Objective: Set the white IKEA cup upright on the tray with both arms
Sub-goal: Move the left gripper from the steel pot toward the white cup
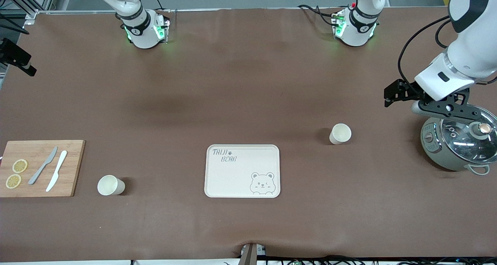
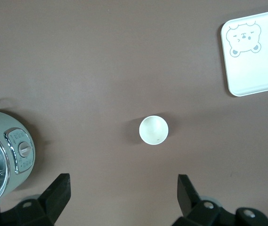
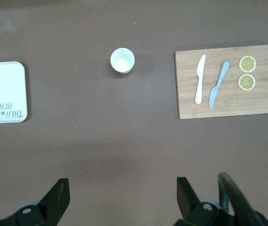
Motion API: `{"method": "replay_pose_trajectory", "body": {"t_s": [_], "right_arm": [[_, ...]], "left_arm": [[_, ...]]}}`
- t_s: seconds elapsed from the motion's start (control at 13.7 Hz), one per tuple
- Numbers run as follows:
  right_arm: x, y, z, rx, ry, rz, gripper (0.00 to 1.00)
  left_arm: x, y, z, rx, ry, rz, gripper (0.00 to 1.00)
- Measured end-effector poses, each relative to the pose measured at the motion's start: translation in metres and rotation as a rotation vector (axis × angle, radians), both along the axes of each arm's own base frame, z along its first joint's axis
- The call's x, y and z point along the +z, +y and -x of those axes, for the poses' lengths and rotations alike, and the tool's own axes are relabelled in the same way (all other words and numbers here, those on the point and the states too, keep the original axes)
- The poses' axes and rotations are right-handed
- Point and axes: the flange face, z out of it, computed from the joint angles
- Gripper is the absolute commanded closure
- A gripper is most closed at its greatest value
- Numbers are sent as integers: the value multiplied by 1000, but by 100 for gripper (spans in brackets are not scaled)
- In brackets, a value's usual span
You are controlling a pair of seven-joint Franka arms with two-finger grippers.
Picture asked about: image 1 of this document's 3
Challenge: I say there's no white IKEA cup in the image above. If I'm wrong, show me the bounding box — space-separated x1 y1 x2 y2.
97 174 126 196
329 123 352 145

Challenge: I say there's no beige bear print tray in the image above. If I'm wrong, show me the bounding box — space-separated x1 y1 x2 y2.
204 144 281 199

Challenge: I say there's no green electric cooking pot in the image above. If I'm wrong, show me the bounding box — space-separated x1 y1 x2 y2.
421 115 497 176

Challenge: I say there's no glass pot lid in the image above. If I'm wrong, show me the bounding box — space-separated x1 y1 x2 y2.
440 105 497 165

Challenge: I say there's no grey plastic knife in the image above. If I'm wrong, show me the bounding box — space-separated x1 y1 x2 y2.
28 146 58 185

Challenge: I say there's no white plastic knife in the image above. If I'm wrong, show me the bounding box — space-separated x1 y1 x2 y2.
46 150 68 192

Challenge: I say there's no wooden cutting board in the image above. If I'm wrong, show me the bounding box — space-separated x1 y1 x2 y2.
0 140 85 198

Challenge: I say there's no brown table cover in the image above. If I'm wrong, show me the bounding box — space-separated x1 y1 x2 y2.
0 7 497 262

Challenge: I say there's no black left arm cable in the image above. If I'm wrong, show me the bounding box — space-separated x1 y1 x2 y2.
398 16 461 87

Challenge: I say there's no aluminium frame rail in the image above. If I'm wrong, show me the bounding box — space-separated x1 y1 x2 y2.
0 0 59 20

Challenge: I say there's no grey table edge bracket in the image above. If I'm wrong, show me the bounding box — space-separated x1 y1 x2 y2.
240 243 267 265

